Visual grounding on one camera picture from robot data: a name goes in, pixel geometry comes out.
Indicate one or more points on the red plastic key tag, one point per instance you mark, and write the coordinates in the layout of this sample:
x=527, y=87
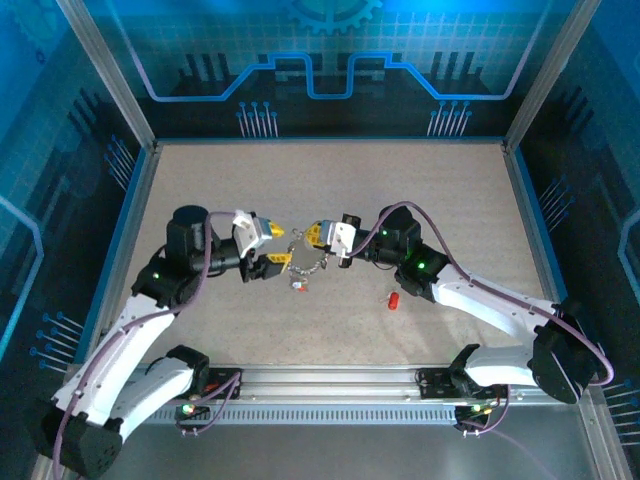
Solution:
x=394, y=301
x=299, y=286

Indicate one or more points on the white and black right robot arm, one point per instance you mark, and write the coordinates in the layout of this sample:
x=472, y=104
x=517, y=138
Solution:
x=490, y=300

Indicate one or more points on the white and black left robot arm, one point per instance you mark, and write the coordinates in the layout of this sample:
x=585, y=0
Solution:
x=115, y=350

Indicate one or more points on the small black controller box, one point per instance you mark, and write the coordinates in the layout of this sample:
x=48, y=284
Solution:
x=192, y=412
x=467, y=414

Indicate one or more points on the grey metal front plate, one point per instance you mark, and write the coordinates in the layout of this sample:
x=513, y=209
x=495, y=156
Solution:
x=330, y=455

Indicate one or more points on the aluminium side rail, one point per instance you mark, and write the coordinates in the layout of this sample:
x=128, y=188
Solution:
x=130, y=225
x=533, y=220

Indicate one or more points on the aluminium back rail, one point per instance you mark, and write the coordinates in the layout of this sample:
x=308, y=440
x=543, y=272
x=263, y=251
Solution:
x=330, y=142

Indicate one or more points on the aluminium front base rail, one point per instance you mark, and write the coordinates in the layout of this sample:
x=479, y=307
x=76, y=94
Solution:
x=330, y=382

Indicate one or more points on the aluminium frame post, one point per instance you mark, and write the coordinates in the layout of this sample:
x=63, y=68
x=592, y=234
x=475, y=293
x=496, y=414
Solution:
x=550, y=75
x=109, y=75

